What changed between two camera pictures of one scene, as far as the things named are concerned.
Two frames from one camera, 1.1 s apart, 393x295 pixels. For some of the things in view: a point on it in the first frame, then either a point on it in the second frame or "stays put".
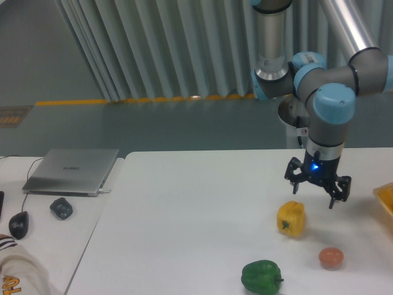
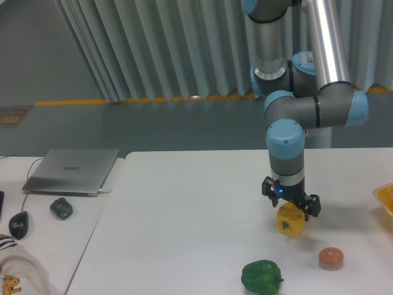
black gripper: (323, 173) to (309, 204)
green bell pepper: (263, 277) stays put
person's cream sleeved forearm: (20, 272) stays put
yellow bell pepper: (291, 219) stays put
